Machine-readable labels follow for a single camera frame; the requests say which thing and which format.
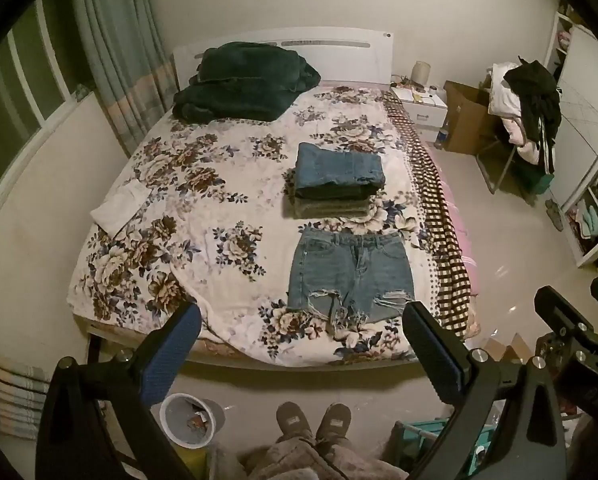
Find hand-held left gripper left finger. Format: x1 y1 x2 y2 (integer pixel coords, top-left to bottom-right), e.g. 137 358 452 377
35 301 203 480

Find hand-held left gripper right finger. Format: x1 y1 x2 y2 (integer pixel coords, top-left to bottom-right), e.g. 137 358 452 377
403 301 568 480

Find ripped denim shorts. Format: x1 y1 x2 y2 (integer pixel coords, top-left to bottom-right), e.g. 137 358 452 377
286 227 417 327

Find folded grey pants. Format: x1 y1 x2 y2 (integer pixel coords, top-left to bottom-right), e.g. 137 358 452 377
292 194 380 222

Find trash bin with white bag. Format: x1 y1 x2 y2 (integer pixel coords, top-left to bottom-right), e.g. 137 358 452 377
159 392 225 480

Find flat cardboard piece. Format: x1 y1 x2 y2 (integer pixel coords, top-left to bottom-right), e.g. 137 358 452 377
478 332 536 367

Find teal towel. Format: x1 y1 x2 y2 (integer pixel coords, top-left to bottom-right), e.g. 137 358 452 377
579 199 598 241

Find teal plastic rack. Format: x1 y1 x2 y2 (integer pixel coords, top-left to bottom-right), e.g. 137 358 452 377
391 416 500 480

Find pair of dark slippers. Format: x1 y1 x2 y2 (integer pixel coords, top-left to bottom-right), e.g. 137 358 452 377
545 198 564 232

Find person's right grey shoe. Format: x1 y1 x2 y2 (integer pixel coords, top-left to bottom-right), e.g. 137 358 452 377
314 403 352 449

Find person's grey shoe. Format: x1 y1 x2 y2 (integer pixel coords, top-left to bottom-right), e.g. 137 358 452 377
314 403 352 449
276 401 314 444

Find person's left grey shoe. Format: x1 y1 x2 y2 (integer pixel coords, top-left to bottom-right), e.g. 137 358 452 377
276 401 314 444

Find metal folding chair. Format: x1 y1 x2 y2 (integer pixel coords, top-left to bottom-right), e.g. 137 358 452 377
476 125 540 207

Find checkered bed sheet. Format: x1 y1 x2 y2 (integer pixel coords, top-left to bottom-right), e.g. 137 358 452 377
381 92 480 340

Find white folded cloth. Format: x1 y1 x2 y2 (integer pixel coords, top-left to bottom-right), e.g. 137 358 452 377
89 180 152 234

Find striped folded cloth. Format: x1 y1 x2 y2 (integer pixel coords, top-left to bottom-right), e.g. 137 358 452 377
0 344 52 430

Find floral-sheet bed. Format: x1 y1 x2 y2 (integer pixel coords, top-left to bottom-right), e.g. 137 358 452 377
68 85 474 367

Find black jacket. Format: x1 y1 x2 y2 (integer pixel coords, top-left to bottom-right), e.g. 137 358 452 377
503 59 563 177

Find brown cardboard box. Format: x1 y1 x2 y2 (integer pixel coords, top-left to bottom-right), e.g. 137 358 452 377
442 80 500 156

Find folded blue jeans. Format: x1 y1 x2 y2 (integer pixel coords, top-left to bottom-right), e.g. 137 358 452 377
294 142 385 202

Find pile of white pink clothes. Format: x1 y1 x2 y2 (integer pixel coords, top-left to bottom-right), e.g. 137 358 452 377
487 62 540 167

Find white nightstand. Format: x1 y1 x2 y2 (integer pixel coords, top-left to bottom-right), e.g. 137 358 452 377
389 84 449 127

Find dark green fleece blanket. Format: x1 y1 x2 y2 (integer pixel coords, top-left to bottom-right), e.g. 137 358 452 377
173 41 322 124

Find grey striped curtain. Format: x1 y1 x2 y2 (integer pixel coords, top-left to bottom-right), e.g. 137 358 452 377
69 0 180 157

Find white bed headboard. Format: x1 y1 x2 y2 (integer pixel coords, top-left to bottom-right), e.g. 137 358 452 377
172 26 395 92

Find window with white frame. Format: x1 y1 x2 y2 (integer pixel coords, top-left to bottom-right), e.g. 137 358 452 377
0 0 96 213

